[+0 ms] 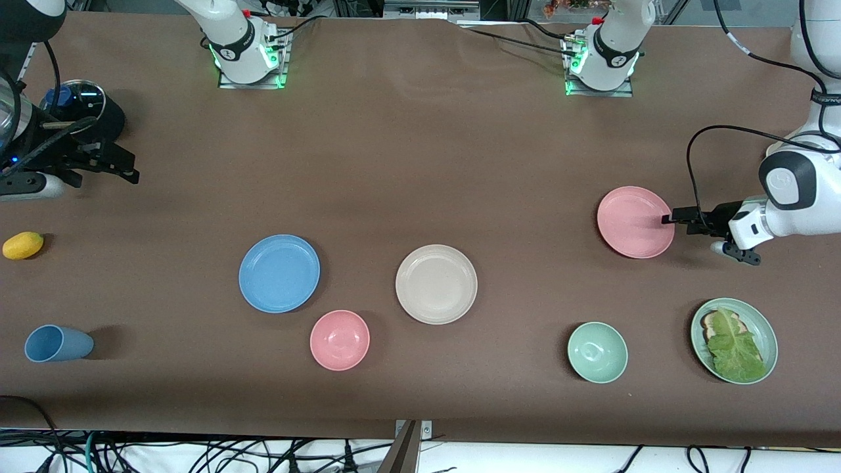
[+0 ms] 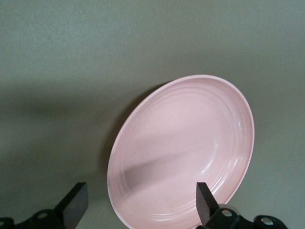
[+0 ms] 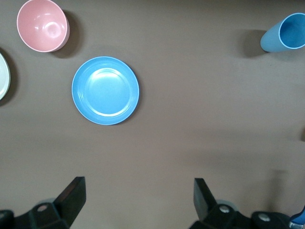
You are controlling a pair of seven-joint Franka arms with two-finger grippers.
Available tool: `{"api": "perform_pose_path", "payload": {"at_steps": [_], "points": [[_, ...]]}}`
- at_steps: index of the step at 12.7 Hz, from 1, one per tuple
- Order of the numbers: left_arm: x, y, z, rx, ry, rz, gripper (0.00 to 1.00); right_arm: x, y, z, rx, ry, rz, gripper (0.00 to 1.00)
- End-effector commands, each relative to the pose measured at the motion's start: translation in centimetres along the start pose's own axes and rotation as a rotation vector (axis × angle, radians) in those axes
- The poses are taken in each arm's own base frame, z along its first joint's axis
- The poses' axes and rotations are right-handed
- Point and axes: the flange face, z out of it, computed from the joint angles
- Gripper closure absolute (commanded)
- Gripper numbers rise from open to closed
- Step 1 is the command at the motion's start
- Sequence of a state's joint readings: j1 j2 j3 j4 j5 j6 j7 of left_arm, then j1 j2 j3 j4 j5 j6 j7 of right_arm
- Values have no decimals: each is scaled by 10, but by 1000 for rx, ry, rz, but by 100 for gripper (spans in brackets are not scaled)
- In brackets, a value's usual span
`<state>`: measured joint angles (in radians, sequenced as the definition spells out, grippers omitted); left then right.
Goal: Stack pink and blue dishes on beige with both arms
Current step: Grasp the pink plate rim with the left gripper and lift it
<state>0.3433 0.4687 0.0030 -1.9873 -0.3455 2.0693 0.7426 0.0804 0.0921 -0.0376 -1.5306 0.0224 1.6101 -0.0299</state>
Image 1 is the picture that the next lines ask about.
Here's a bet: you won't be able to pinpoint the black looped floor cable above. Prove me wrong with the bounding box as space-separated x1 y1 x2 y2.
0 394 66 473

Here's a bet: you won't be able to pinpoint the pink plate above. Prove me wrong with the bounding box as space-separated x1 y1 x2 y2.
597 186 676 259

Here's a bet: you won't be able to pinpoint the green lettuce leaf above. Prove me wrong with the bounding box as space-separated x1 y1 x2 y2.
706 307 768 383

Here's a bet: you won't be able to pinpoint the black base cable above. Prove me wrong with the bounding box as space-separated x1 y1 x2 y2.
266 14 326 41
457 25 572 56
518 18 574 40

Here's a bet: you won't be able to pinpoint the yellow lemon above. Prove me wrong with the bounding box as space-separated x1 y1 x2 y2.
2 231 45 260

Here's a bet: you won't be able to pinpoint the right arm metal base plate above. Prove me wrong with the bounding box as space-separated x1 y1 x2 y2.
217 30 290 89

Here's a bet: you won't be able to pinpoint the black left base cable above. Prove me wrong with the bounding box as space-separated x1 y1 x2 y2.
457 25 572 56
518 18 574 40

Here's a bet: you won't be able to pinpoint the silver aluminium frame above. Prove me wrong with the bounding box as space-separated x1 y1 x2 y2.
384 0 480 20

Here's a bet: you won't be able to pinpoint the blue cup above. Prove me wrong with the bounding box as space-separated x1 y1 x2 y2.
24 325 95 363

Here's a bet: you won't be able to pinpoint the green plate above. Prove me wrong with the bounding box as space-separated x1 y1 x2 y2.
690 298 779 385

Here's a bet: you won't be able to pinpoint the pink bowl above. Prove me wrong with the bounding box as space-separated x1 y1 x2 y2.
309 309 371 372

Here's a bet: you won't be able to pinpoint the blue plate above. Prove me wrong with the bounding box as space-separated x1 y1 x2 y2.
239 235 321 314

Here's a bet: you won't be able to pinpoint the dark slanted beam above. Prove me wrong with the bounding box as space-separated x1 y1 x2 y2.
375 420 421 473

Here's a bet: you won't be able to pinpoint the black pot with blue handle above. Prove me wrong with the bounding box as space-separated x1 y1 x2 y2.
39 79 127 150

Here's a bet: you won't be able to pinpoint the glass lid with blue knob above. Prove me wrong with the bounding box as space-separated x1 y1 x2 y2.
39 79 106 137

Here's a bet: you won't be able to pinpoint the green bowl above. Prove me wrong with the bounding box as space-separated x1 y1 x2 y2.
567 321 629 384

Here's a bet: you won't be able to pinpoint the toasted bread slice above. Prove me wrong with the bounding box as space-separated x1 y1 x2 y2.
700 311 743 342

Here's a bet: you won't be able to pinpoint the brown table cloth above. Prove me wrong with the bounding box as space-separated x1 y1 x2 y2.
0 12 841 447

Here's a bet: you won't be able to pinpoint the beige plate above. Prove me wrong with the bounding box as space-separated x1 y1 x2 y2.
396 244 478 325

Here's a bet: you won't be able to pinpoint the black right base cable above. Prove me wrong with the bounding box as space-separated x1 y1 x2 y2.
266 14 326 41

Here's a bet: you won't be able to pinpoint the orange artificial flowers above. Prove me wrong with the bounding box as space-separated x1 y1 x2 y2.
544 0 592 17

